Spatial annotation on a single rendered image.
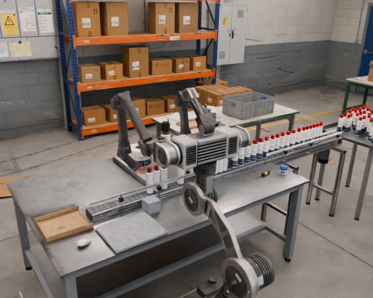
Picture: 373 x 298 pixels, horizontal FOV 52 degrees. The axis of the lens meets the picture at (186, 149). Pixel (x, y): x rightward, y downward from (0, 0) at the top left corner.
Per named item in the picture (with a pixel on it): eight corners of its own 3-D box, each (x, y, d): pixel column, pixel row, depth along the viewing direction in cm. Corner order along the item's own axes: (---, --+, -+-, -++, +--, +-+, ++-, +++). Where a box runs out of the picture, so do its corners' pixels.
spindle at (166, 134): (167, 148, 362) (167, 119, 351) (171, 151, 355) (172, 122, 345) (158, 150, 357) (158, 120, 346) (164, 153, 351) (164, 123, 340)
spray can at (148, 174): (150, 190, 287) (150, 165, 279) (154, 193, 283) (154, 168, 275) (144, 192, 284) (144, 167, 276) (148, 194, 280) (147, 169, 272)
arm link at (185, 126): (177, 101, 259) (190, 93, 262) (173, 96, 262) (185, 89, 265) (182, 141, 292) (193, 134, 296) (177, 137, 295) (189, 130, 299)
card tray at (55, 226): (79, 210, 268) (78, 205, 266) (93, 227, 248) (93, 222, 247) (34, 223, 252) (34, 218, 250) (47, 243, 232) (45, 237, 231)
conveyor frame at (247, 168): (256, 161, 353) (257, 156, 351) (265, 165, 345) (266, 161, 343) (85, 214, 263) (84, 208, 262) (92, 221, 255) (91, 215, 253)
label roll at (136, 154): (125, 160, 337) (124, 145, 331) (145, 156, 346) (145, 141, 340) (133, 169, 320) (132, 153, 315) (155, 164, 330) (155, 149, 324)
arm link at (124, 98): (112, 88, 224) (128, 84, 229) (109, 100, 236) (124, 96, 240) (147, 153, 213) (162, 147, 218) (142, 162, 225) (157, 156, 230)
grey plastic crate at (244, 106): (252, 106, 541) (253, 91, 532) (274, 113, 511) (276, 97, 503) (221, 113, 506) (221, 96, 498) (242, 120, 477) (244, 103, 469)
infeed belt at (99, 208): (257, 161, 352) (258, 156, 350) (264, 164, 345) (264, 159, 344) (86, 213, 262) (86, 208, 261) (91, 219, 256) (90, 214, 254)
